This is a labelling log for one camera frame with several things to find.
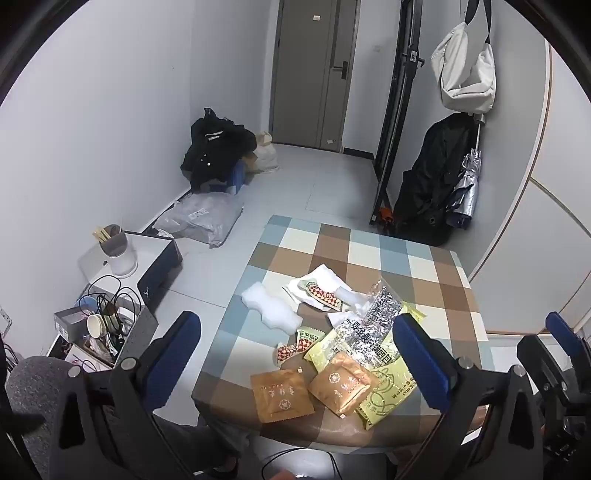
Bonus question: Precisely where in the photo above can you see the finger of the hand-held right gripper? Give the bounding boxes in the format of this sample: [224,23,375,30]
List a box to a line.
[516,335,557,386]
[545,311,581,358]

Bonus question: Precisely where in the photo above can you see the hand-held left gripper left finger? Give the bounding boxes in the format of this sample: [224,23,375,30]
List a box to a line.
[48,310,204,480]

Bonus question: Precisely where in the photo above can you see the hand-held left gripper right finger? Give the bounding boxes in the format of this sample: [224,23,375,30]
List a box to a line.
[392,313,546,480]

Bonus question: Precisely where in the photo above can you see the yellow clear bread bag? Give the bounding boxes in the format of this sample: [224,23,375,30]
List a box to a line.
[307,279,426,376]
[355,355,419,431]

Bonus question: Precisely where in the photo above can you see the brown snack packet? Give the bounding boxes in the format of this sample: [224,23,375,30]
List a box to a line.
[250,367,316,424]
[308,351,380,419]

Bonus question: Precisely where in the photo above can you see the white foam packing sheet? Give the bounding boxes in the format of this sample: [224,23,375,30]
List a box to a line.
[241,281,302,334]

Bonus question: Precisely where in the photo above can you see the small red checkered wrapper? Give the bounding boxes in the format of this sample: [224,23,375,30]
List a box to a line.
[276,327,327,366]

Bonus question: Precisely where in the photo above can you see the white shoulder bag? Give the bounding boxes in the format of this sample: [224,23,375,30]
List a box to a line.
[431,0,498,114]

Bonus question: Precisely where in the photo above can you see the grey storage box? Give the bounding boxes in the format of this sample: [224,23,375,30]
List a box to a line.
[54,286,159,371]

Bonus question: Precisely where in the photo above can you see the dark blue shoe box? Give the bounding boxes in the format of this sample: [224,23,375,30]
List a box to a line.
[78,231,184,315]

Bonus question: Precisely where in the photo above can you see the crumpled white tissue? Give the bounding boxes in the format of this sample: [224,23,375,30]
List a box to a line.
[327,286,376,326]

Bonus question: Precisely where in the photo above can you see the white plastic container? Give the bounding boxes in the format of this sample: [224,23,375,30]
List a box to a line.
[102,247,139,278]

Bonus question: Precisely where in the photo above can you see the large red checkered wrapper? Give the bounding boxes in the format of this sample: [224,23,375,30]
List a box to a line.
[297,276,346,313]

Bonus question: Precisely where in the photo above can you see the white wardrobe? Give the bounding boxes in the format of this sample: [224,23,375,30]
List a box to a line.
[466,41,591,336]

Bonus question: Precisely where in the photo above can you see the checkered tablecloth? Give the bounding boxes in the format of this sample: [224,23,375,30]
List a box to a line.
[191,215,490,450]

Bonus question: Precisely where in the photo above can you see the grey cup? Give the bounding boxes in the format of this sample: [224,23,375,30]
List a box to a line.
[99,224,129,257]

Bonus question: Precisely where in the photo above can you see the clear plastic bag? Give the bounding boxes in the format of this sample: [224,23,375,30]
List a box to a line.
[154,192,245,248]

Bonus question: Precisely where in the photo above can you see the silver folded umbrella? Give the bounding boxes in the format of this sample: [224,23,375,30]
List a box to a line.
[444,117,484,230]

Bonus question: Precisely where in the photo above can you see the black bag with silver foil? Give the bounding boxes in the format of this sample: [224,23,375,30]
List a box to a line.
[392,113,482,246]

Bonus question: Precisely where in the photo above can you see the pile of black clothes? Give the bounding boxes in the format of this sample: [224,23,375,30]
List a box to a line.
[180,107,258,193]

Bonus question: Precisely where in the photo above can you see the beige cloth bag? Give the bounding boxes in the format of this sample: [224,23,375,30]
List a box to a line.
[244,131,281,175]

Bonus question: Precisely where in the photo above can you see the grey door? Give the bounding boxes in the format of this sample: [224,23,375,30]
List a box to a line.
[270,0,359,151]

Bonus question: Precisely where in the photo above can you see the black cables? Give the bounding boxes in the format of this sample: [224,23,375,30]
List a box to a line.
[75,275,145,325]

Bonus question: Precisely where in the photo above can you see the black floor cable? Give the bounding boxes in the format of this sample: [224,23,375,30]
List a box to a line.
[260,444,339,480]

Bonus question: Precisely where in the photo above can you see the black metal frame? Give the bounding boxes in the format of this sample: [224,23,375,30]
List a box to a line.
[368,0,424,228]

